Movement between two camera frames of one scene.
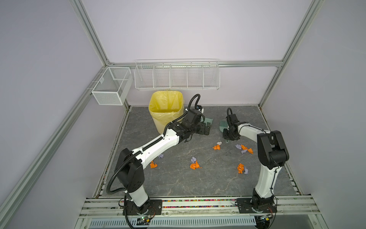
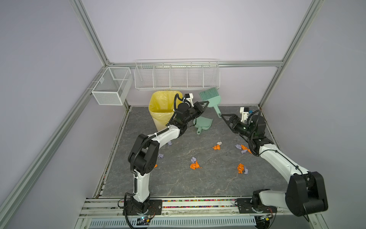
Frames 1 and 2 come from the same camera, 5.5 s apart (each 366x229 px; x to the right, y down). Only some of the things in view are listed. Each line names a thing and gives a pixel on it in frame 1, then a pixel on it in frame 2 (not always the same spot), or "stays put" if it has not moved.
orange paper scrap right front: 240,168 stays put
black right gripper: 224,135 to 228,121
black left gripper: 202,130 to 198,106
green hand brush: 224,124 to 212,95
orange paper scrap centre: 194,166 stays put
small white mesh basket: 115,87 stays put
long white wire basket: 177,74 stays put
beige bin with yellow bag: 165,107 stays put
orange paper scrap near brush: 217,147 stays put
